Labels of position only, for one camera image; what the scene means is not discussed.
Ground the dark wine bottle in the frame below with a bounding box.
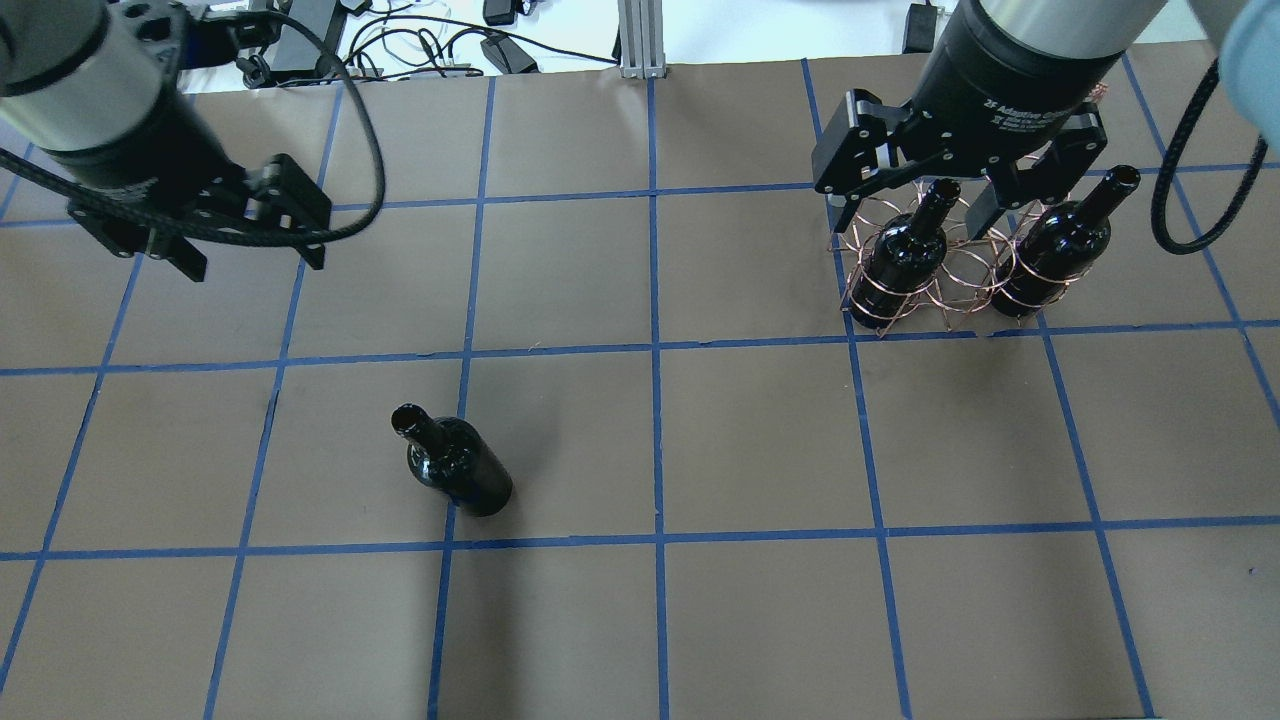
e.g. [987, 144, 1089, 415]
[849, 178, 961, 331]
[390, 404, 515, 518]

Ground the dark wine bottle in basket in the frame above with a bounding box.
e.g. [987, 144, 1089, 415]
[849, 178, 961, 331]

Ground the black power adapter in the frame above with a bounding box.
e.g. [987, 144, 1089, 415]
[268, 0, 347, 73]

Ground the copper wire wine basket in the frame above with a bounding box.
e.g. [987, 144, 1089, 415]
[828, 177, 1085, 340]

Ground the aluminium frame post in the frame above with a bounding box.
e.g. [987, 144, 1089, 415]
[617, 0, 668, 79]

